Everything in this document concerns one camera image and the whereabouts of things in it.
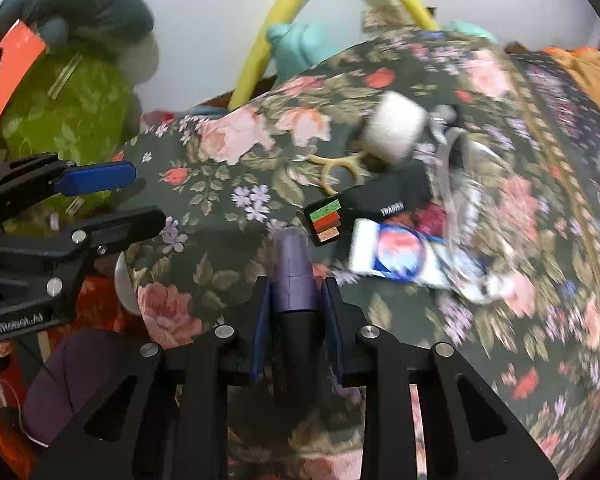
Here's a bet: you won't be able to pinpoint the orange cloth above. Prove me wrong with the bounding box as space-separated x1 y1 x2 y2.
545 46 600 126

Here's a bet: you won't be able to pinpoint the red floral cloth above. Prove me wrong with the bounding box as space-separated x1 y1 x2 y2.
0 255 146 480

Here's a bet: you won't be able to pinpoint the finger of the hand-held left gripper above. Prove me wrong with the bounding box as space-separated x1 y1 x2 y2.
0 157 137 233
0 206 167 316

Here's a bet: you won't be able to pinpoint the black box with colour swatches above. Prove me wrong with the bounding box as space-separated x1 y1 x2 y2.
296 167 431 248

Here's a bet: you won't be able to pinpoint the teal plastic toy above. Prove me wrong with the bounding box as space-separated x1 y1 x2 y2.
266 19 498 86

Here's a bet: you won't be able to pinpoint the white tape roll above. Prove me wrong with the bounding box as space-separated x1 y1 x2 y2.
362 91 428 165

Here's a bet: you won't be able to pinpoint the yellow foam tube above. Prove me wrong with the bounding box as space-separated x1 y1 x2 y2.
228 0 438 111

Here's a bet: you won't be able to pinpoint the green leaf print bag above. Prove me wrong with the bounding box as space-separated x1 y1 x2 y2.
0 47 136 221

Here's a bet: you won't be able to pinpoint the purple and black tube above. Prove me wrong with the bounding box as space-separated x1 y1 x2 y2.
271 227 323 406

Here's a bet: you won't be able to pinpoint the blue and white packet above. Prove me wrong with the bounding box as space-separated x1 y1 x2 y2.
347 219 491 291

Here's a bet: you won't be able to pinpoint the gold handled scissors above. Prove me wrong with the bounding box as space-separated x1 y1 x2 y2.
292 152 373 196

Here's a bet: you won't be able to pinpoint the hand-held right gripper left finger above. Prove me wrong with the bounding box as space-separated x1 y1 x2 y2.
30 276 281 480

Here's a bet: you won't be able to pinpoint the dark grey-green cushion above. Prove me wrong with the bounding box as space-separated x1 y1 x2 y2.
0 0 156 86

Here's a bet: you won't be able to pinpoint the clear plastic wrapper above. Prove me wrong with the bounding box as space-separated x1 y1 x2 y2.
427 102 511 281

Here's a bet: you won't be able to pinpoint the dark purple cloth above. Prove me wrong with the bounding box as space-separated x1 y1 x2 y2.
22 330 151 448

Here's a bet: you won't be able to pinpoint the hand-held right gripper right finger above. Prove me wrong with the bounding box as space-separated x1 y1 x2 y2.
322 277 558 480

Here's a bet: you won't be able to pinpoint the orange band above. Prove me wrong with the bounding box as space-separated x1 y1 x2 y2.
0 20 47 156

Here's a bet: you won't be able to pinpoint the dark floral blanket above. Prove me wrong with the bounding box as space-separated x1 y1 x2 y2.
112 27 600 480

